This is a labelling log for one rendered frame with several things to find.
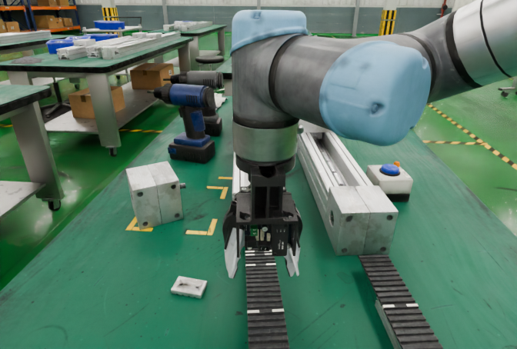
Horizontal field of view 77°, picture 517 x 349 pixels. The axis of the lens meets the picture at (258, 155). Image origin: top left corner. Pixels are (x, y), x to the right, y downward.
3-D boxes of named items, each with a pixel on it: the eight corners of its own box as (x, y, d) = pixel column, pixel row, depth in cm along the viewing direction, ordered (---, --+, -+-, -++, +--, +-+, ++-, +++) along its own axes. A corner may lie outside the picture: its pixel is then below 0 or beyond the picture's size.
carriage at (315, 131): (335, 141, 95) (338, 118, 92) (298, 141, 94) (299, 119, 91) (322, 123, 109) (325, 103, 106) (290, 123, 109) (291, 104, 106)
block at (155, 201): (194, 215, 70) (190, 177, 66) (139, 231, 66) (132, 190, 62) (181, 194, 78) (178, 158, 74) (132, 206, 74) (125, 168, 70)
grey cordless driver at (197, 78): (222, 137, 112) (220, 73, 103) (166, 136, 113) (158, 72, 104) (225, 129, 119) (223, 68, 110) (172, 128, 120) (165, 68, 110)
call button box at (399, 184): (408, 201, 76) (414, 178, 73) (368, 203, 75) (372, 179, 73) (394, 184, 83) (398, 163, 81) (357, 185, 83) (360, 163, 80)
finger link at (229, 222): (214, 247, 45) (234, 196, 42) (215, 240, 47) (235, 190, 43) (245, 254, 46) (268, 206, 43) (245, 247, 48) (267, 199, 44)
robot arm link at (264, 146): (232, 108, 40) (298, 108, 40) (233, 142, 42) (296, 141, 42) (231, 130, 33) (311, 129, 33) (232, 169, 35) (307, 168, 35)
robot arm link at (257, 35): (268, 11, 26) (213, 9, 32) (265, 137, 31) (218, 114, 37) (331, 11, 31) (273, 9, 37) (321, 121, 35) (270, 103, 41)
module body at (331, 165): (371, 224, 68) (378, 189, 64) (324, 225, 68) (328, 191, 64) (303, 111, 141) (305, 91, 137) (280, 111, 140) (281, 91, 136)
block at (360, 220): (401, 254, 60) (412, 211, 56) (335, 255, 59) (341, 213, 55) (382, 224, 68) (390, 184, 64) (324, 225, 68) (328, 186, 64)
